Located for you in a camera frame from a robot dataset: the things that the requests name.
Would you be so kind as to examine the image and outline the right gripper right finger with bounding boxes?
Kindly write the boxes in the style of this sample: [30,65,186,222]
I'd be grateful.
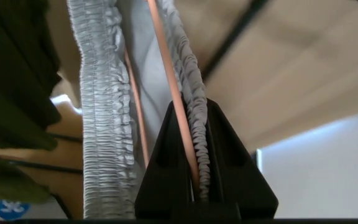
[205,98,280,219]

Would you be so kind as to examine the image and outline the green sleeveless shirt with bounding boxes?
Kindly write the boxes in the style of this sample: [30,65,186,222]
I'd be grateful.
[0,0,63,205]

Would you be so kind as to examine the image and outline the beige curtain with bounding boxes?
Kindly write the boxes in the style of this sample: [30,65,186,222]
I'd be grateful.
[47,0,358,154]

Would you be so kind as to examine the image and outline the pink clothes hanger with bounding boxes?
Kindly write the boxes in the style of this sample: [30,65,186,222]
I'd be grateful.
[122,0,202,200]

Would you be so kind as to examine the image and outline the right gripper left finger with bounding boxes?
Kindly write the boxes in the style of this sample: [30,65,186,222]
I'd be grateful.
[134,98,196,219]

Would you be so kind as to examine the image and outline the black clothes rack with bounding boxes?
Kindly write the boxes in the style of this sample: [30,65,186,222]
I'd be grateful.
[7,0,270,175]

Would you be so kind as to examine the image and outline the pale grey garment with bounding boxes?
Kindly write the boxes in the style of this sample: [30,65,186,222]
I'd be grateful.
[66,0,211,220]

